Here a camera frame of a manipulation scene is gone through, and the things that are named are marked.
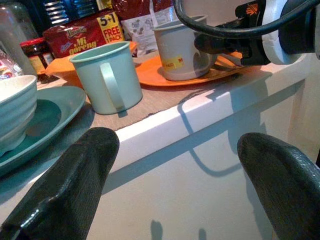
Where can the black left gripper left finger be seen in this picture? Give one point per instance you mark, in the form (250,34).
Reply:
(67,185)

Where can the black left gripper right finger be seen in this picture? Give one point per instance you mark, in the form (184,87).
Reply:
(287,185)

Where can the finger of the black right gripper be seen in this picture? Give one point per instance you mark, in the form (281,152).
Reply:
(212,45)

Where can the grey mug with yellow sticker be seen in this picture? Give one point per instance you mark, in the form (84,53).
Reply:
(175,47)

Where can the orange plastic plate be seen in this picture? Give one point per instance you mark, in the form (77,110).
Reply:
(150,73)

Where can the green plastic plate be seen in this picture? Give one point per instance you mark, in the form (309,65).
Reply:
(50,117)

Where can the red and white food bag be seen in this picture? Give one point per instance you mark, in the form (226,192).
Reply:
(140,25)

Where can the grey woven placemat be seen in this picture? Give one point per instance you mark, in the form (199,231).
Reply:
(160,100)

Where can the pale ribbed bowl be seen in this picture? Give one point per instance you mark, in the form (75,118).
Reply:
(15,110)

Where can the light green plastic mug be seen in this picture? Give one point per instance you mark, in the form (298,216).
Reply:
(100,90)

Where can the orange plastic bowl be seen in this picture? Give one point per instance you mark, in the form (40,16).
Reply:
(60,68)

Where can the colourful snack packet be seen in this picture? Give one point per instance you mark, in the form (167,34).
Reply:
(6,68)

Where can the glass jar with red lid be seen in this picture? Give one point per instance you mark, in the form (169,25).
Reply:
(35,53)

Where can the red mi goreng noodle pack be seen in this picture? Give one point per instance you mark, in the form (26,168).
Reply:
(75,37)

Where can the clear glass container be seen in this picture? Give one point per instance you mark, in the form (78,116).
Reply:
(15,37)

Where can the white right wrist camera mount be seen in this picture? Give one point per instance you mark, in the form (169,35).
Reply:
(277,47)

